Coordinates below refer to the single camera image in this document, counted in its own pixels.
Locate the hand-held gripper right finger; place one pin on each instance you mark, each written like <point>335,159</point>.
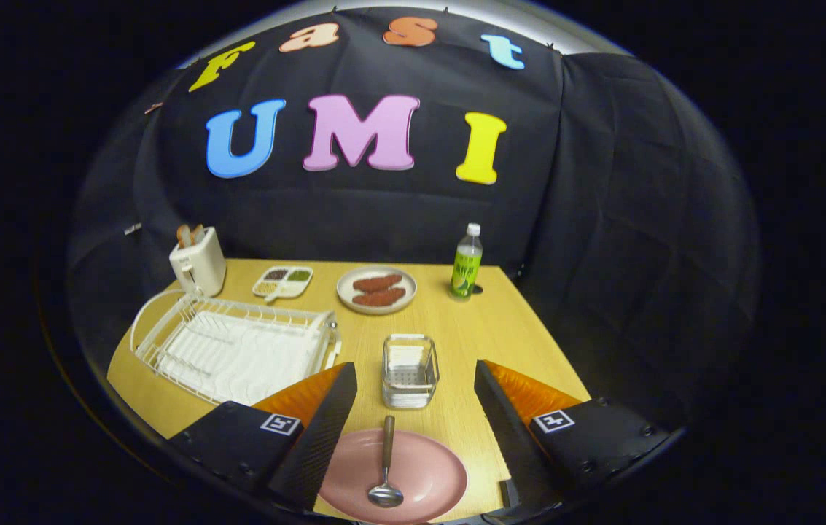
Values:
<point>511,445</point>

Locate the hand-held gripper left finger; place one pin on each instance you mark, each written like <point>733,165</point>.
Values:
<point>318,445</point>

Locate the pink plate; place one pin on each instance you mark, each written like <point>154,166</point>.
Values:
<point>427,474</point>

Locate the beige round plate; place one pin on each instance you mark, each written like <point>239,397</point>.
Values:
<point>376,310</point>

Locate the white compartment seasoning dish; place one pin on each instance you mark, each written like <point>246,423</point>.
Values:
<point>285,290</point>

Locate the red sausage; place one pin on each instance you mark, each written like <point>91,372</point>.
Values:
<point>380,297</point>
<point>378,282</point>

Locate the green label drink bottle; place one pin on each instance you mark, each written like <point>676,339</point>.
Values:
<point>466,270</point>

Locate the white toaster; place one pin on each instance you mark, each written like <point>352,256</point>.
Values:
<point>201,266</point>

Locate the black backdrop cloth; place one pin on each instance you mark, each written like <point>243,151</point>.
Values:
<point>383,211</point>

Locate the brown toast slice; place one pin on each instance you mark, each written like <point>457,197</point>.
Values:
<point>184,235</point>
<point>197,232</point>

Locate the small silver clip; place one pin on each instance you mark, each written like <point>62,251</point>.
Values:
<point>133,229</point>

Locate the pink cloth clip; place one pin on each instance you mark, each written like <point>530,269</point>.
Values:
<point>153,108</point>

